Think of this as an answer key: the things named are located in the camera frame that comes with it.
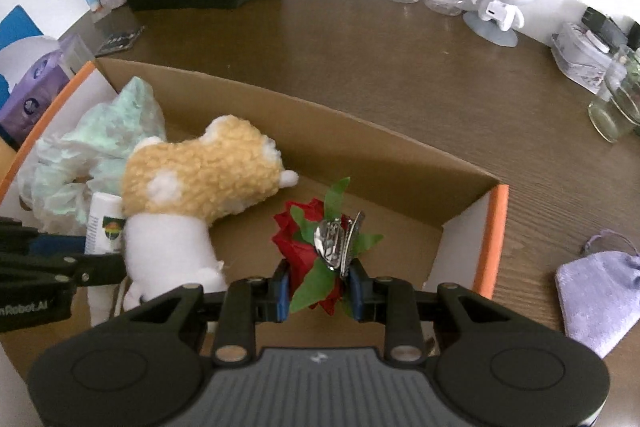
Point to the pale green plastic bag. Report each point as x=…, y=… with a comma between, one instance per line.
x=115, y=127

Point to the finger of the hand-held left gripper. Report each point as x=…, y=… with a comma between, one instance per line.
x=95, y=268
x=55, y=246

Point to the white tube with green label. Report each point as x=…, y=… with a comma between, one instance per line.
x=102, y=212

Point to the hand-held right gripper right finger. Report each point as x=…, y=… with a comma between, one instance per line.
x=356, y=294

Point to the clear plastic package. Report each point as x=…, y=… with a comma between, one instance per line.
x=580, y=52

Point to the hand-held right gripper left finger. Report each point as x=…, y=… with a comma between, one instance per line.
x=281, y=294

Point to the red rose hair clip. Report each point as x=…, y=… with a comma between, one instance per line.
x=300, y=252

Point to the brown wooden desktop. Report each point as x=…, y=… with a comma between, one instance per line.
x=375, y=72

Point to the black small device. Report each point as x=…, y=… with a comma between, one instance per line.
x=605, y=27

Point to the blue and white round appliance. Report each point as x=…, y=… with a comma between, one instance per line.
x=25, y=52

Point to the purple velvet pouch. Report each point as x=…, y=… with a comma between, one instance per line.
x=600, y=297

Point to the cardboard box with orange edge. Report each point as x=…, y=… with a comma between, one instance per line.
x=350, y=147

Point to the small dark card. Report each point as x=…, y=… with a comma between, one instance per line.
x=119, y=40

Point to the clear glass jar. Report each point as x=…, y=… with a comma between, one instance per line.
x=617, y=107

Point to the purple tissue pack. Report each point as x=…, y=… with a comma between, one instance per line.
x=35, y=97

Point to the yellow and white plush toy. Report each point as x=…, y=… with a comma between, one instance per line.
x=200, y=177

